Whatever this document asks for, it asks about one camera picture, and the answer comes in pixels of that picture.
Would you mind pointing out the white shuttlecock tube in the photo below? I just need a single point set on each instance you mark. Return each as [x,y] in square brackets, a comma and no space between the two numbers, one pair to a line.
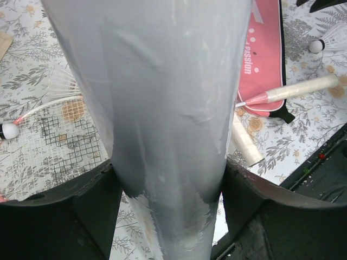
[160,81]

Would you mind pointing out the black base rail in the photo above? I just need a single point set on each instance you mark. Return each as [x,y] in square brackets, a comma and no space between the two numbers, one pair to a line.
[323,175]

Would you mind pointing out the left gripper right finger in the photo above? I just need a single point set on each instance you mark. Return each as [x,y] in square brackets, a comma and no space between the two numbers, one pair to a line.
[267,221]

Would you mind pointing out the pink racket cover bag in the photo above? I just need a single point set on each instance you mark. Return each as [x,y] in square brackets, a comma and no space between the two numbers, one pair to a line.
[263,66]

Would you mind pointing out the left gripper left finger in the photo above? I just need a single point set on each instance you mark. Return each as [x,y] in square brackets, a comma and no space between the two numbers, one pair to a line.
[75,220]

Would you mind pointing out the floral table mat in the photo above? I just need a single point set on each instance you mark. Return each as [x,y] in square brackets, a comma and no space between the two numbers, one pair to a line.
[319,115]

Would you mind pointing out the beige canvas tote bag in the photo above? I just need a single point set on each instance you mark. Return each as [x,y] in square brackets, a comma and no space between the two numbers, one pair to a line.
[5,43]

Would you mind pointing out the white shuttlecock black band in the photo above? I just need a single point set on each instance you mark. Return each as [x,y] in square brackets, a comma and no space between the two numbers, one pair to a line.
[333,40]

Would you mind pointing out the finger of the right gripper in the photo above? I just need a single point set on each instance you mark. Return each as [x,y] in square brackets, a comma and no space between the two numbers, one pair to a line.
[320,4]

